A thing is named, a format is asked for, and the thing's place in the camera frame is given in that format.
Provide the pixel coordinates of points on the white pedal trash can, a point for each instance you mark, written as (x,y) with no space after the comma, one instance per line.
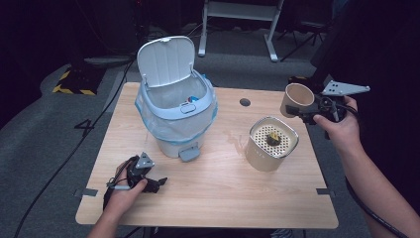
(166,59)

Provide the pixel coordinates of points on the dark yellow tea residue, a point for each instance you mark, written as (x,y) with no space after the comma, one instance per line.
(273,139)

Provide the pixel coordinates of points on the beige container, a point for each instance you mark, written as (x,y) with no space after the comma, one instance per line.
(264,160)

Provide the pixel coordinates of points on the person's right hand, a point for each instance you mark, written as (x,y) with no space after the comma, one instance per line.
(345,132)

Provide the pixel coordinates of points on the black tripod stand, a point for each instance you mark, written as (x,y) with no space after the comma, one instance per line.
(305,39)

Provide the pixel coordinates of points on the white desk frame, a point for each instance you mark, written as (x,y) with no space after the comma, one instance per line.
(241,10)

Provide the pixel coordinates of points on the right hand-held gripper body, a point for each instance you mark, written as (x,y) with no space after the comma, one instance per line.
(343,88)

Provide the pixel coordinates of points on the black yellow striped floor ramp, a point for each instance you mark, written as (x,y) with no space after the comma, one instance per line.
(77,82)

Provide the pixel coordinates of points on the person's left hand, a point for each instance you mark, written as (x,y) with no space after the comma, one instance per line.
(124,198)

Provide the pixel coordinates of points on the beige cup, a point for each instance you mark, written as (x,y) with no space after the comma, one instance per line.
(298,95)

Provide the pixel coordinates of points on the dark round table grommet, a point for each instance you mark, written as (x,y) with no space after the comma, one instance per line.
(245,102)

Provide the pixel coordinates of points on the perforated metal strainer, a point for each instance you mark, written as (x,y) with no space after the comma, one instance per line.
(289,145)

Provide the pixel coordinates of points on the translucent blue trash bag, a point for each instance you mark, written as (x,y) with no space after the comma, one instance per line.
(178,127)

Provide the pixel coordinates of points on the blue and red wrapper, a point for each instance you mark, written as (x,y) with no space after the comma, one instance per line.
(192,98)

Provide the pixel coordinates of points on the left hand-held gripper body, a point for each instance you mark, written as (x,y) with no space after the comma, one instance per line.
(137,173)

